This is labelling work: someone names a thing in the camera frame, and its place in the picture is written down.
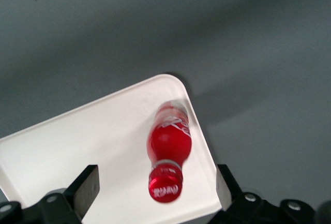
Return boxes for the red coke bottle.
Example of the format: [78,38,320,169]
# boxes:
[146,101,193,204]

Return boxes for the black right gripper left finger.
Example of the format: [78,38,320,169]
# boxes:
[38,164,100,224]

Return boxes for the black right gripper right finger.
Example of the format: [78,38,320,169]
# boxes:
[214,164,281,224]

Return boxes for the white rectangular plastic tray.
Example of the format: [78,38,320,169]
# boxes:
[0,73,223,224]

